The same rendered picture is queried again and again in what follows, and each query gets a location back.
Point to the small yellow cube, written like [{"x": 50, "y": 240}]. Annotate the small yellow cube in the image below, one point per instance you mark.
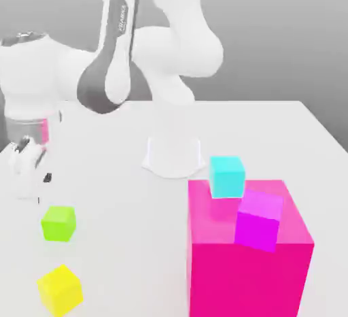
[{"x": 59, "y": 291}]

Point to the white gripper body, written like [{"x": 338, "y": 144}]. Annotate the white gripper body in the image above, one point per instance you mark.
[{"x": 30, "y": 183}]

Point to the small magenta cube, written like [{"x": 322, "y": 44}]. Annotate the small magenta cube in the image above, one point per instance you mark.
[{"x": 257, "y": 230}]

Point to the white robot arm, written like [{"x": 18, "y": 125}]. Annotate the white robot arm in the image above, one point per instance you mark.
[{"x": 174, "y": 58}]

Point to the small cyan cube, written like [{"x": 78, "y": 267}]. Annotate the small cyan cube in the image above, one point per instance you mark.
[{"x": 227, "y": 178}]

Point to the large pink box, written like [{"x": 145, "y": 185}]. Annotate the large pink box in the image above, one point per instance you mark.
[{"x": 244, "y": 281}]

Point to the small green cube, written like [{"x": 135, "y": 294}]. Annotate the small green cube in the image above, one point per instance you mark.
[{"x": 58, "y": 225}]

